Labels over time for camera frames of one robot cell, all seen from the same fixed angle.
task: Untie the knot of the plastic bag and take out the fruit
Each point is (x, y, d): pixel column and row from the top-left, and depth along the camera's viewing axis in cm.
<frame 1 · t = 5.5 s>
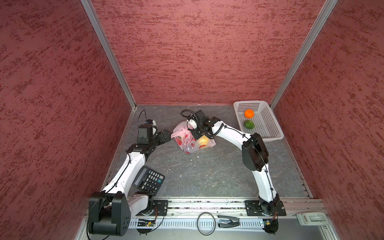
left hand: (164, 137, 85), fingers open
right hand: (194, 135, 94), fingers closed
pink plastic bag: (187, 142, 94), point 7 cm above the table
white plastic basket: (255, 117, 116), on the table
orange fruit: (249, 113, 113), point 5 cm above the table
green lime fruit: (249, 124, 105), point 6 cm above the table
black calculator: (148, 180, 83), point 2 cm above the table

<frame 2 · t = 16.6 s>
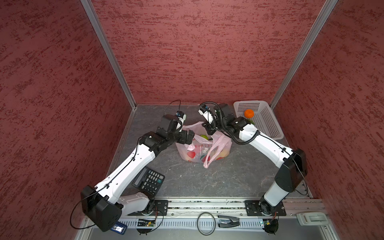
left hand: (185, 135, 76), fingers open
right hand: (203, 126, 81), fingers closed
pink plastic bag: (206, 147, 87), point 11 cm above the table
the other named things where they were.

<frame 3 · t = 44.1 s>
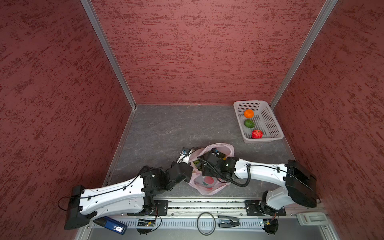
left hand: (189, 167, 73), fingers closed
right hand: (206, 174, 81), fingers open
pink plastic bag: (208, 185, 83), on the table
red apple: (257, 134, 99), point 6 cm above the table
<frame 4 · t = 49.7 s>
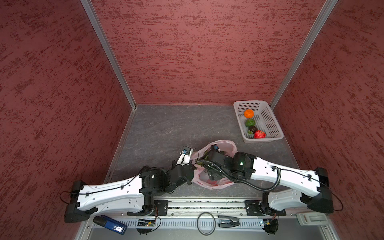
left hand: (191, 164, 70), fingers closed
right hand: (215, 174, 70), fingers open
dark purple mangosteen: (252, 128, 103), point 6 cm above the table
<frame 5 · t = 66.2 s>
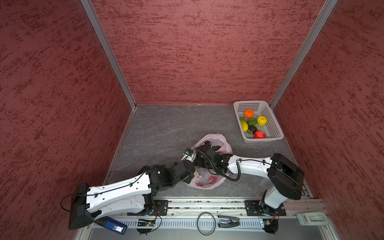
left hand: (189, 170, 75), fingers closed
right hand: (195, 164, 85), fingers open
pink plastic bag: (203, 179, 86), on the table
yellow fruit: (262, 120, 106), point 7 cm above the table
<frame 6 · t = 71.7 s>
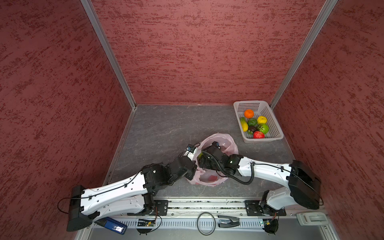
left hand: (193, 165, 72), fingers closed
right hand: (203, 166, 82), fingers open
light green bumpy fruit: (263, 128, 100), point 8 cm above the table
